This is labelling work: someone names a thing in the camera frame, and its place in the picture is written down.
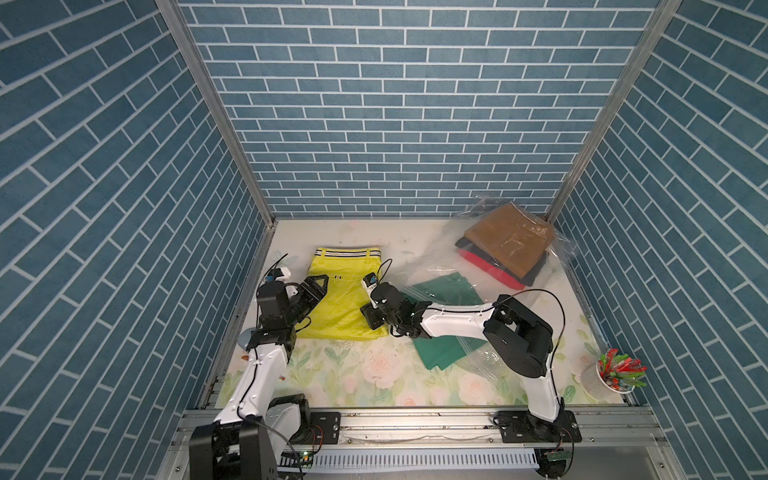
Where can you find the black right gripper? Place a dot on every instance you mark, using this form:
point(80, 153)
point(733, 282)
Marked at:
point(369, 314)

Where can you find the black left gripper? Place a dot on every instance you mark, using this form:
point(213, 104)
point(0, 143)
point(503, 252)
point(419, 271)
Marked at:
point(316, 292)

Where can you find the neon yellow garment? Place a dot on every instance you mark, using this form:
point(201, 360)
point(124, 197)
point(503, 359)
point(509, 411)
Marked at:
point(338, 315)

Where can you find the dark green garment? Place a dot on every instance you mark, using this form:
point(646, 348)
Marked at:
point(444, 351)

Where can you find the clear plastic vacuum bag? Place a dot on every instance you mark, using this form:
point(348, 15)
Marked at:
point(440, 257)

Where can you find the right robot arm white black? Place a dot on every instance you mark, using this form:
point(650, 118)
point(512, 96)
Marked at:
point(519, 337)

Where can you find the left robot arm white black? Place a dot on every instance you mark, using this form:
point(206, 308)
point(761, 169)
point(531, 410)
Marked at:
point(247, 438)

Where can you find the grey blue small object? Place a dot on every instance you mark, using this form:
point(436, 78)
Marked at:
point(244, 338)

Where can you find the red folded garment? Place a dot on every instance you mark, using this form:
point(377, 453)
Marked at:
point(498, 273)

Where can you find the black folded garment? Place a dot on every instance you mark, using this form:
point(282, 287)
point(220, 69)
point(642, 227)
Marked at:
point(465, 244)

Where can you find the brown folded garment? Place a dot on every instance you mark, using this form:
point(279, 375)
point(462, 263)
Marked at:
point(514, 237)

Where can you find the cup of coloured clips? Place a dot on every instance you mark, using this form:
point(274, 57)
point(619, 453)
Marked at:
point(613, 375)

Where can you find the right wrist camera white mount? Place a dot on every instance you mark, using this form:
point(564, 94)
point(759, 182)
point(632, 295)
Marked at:
point(374, 280)

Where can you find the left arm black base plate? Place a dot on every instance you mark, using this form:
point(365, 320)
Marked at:
point(319, 424)

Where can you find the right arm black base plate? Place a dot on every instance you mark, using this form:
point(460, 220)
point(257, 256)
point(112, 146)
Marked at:
point(520, 426)

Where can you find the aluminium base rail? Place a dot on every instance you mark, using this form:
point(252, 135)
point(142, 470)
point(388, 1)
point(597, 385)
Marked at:
point(626, 442)

